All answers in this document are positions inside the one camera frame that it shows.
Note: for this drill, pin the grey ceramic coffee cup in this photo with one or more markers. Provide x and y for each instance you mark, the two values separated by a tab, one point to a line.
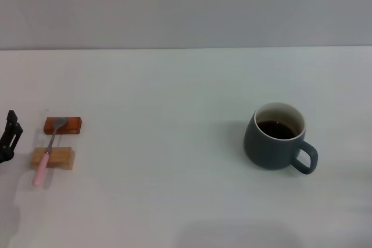
261	149

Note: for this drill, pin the dark brown wooden block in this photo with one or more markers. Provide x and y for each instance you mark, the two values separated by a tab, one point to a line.
72	126

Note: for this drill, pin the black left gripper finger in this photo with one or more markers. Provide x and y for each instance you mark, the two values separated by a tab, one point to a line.
8	134

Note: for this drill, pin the light wooden block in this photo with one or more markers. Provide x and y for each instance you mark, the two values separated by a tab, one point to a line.
62	158

